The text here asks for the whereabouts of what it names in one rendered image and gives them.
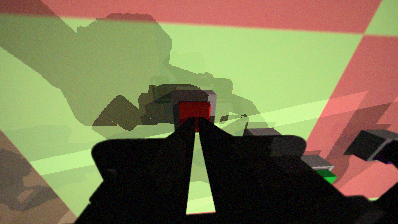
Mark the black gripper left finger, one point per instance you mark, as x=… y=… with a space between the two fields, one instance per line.
x=172 y=154

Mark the red button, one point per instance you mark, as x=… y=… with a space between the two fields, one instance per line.
x=193 y=103

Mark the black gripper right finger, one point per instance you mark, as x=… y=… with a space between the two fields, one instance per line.
x=222 y=153

